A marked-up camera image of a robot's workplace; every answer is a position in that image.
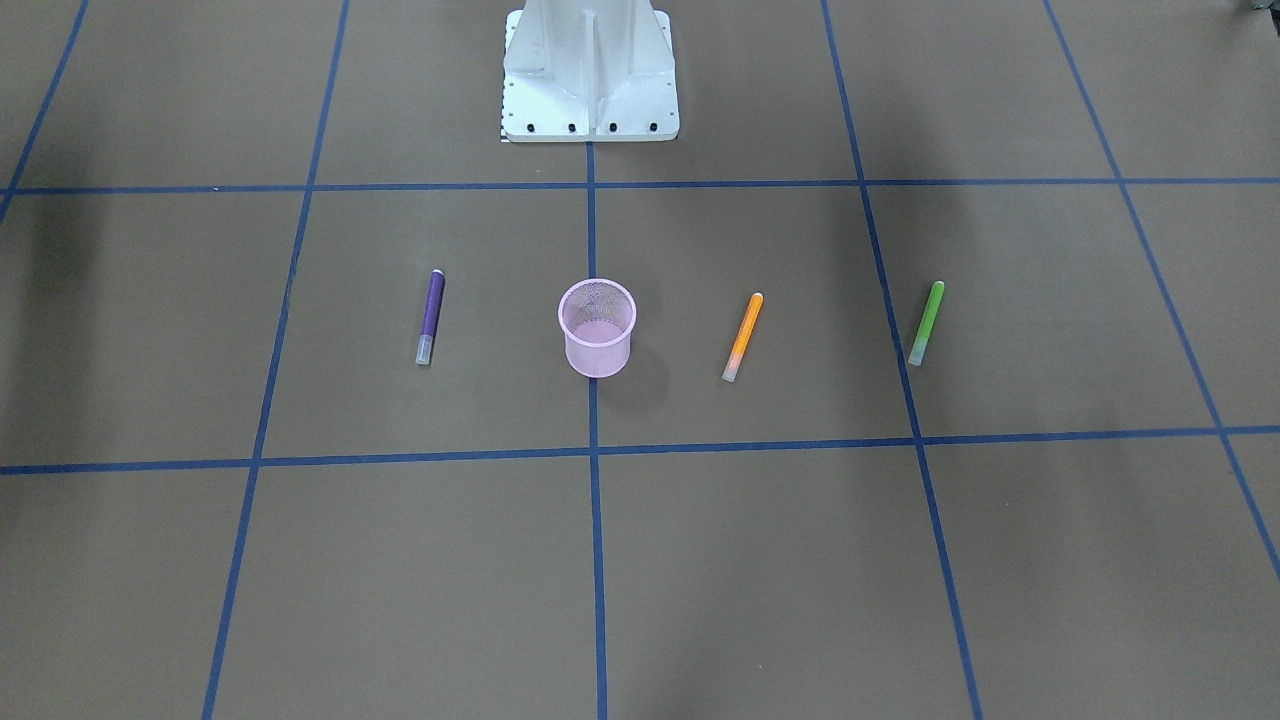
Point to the pink mesh pen holder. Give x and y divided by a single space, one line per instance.
597 318

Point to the orange marker pen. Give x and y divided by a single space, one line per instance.
742 338

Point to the purple marker pen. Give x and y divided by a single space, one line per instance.
430 317

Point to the green marker pen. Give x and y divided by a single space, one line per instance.
925 326

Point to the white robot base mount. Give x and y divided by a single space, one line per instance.
589 72

